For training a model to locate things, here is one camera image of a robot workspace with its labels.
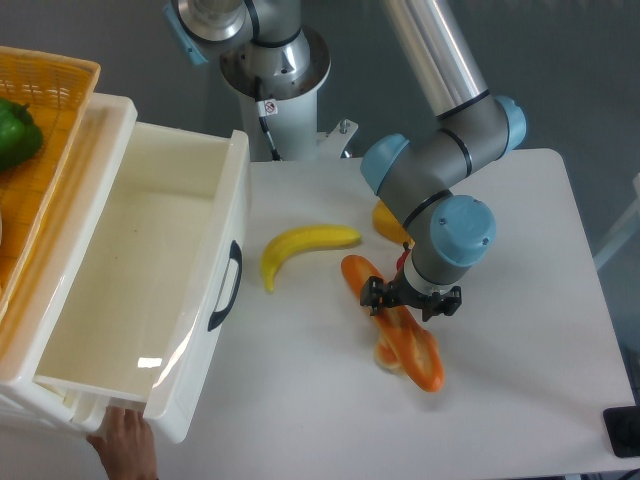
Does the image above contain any black cable on pedestal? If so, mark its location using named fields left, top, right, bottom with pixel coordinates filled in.
left=254, top=74, right=283, bottom=162

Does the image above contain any red bell pepper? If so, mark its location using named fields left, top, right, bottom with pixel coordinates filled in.
left=395, top=242, right=412, bottom=272

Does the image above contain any long orange bread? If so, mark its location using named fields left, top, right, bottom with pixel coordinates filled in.
left=341, top=255, right=445, bottom=392

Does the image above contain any black device at edge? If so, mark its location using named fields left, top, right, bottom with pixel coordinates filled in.
left=603, top=406, right=640, bottom=458

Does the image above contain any yellow bell pepper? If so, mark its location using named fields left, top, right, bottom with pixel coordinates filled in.
left=371, top=200, right=413, bottom=246

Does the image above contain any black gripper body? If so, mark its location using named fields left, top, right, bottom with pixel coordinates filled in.
left=359, top=271, right=462, bottom=316

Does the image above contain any green bell pepper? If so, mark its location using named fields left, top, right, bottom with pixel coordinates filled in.
left=1, top=98, right=43, bottom=172

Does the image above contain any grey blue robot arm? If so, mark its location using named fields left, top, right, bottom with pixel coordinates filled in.
left=164, top=1, right=527, bottom=318

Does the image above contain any yellow banana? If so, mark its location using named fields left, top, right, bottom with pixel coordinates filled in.
left=260, top=224, right=362, bottom=293

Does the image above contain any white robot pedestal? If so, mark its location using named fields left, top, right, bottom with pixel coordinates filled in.
left=220, top=26, right=358, bottom=162

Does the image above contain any white plastic drawer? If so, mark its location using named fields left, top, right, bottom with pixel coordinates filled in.
left=35, top=123, right=250, bottom=443

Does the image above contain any person's hand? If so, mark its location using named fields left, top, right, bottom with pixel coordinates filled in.
left=86, top=406, right=159, bottom=479

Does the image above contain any white drawer cabinet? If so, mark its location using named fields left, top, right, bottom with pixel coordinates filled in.
left=1, top=93, right=137, bottom=435

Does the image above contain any yellow woven basket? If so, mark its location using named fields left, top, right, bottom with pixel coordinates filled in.
left=1, top=46, right=100, bottom=312

